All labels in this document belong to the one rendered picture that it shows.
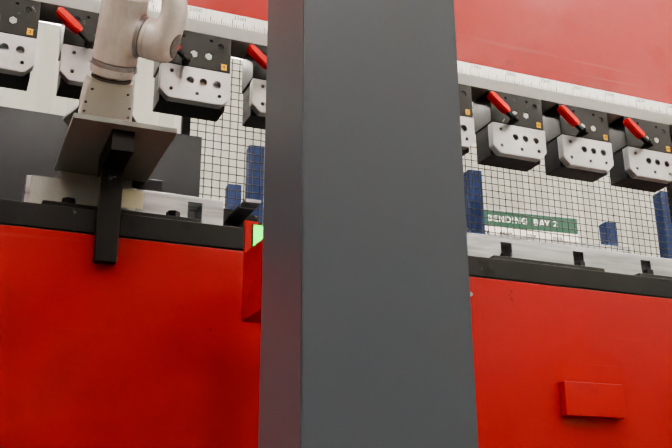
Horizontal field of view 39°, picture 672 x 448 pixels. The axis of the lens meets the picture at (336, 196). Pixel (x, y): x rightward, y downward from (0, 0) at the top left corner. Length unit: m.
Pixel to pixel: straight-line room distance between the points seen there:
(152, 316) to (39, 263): 0.22
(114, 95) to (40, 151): 0.67
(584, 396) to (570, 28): 1.00
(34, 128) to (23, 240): 0.81
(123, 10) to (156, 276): 0.49
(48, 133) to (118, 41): 0.75
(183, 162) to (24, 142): 0.40
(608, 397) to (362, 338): 1.23
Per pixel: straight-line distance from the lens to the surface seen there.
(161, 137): 1.72
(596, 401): 2.09
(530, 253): 2.25
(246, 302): 1.60
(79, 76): 1.97
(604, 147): 2.47
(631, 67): 2.65
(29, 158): 2.47
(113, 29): 1.80
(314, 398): 0.90
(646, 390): 2.20
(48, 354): 1.69
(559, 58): 2.51
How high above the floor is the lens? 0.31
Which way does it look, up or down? 20 degrees up
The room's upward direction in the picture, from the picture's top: straight up
